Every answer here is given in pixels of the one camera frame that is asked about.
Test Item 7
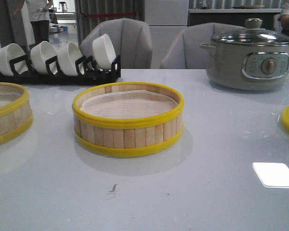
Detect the grey armchair left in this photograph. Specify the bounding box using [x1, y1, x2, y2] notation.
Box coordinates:
[79, 18, 152, 69]

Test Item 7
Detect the black bowl rack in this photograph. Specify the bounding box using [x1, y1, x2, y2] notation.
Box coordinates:
[0, 54, 121, 86]

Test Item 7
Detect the white steamer liner cloth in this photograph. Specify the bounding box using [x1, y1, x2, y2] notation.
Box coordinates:
[80, 90, 178, 119]

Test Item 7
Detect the white refrigerator cabinet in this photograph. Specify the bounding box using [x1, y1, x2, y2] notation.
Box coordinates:
[144, 0, 189, 69]

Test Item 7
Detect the glass cooker lid grey knob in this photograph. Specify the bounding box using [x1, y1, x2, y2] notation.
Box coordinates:
[211, 18, 289, 46]

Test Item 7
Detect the grey armchair right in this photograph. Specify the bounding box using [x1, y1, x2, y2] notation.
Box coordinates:
[160, 23, 241, 69]

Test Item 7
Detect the bamboo steamer tray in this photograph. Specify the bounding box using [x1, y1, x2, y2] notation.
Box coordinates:
[72, 82, 184, 157]
[0, 82, 34, 145]

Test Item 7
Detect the white bowl right upright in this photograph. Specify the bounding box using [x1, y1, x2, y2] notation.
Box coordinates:
[92, 34, 116, 70]

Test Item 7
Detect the grey electric cooker pot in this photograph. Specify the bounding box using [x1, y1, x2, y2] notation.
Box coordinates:
[200, 42, 289, 91]

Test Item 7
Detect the white bowl far left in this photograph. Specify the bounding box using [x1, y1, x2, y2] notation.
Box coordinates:
[0, 43, 25, 77]

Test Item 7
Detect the standing person in background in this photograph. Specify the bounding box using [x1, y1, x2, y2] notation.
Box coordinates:
[11, 0, 53, 45]

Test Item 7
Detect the grey armchair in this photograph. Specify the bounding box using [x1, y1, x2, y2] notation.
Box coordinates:
[79, 18, 152, 69]
[160, 23, 241, 69]

